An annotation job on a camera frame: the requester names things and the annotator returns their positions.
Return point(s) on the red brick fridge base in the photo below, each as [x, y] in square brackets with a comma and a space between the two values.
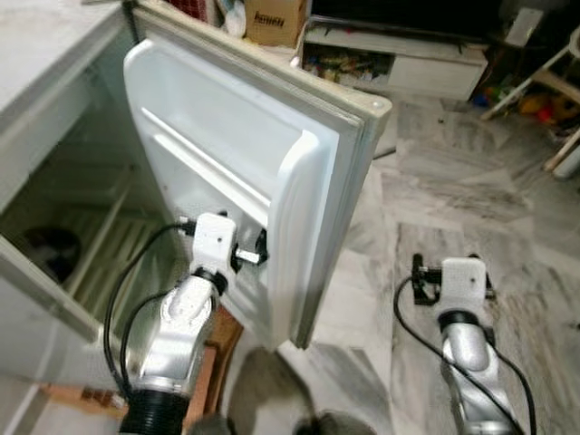
[222, 353]

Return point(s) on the white ribbed fridge drawer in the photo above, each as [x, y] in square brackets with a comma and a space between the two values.
[127, 263]

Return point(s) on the white fridge door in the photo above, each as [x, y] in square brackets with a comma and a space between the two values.
[227, 118]

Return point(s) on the glass fridge shelf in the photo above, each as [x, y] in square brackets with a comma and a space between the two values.
[72, 181]

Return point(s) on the dark round fridge item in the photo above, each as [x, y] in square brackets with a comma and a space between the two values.
[50, 254]

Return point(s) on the white fridge cabinet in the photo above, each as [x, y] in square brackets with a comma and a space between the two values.
[45, 54]

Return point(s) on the yellow and red toy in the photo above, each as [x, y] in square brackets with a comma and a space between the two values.
[544, 107]

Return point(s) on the white TV stand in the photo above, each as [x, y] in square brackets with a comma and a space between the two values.
[426, 72]

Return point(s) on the white chair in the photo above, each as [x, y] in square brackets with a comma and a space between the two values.
[544, 82]

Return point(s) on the brown cardboard box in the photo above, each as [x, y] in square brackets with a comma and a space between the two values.
[276, 23]

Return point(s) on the white bag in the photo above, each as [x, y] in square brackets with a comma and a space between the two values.
[234, 16]

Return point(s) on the red crate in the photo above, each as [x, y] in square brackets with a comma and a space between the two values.
[190, 7]

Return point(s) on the black television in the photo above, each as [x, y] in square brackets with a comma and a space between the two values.
[408, 14]

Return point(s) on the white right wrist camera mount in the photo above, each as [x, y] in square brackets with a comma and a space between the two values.
[464, 283]

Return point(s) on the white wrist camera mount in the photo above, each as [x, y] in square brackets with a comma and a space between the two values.
[214, 243]
[464, 283]

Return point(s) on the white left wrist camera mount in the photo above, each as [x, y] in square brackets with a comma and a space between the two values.
[214, 243]

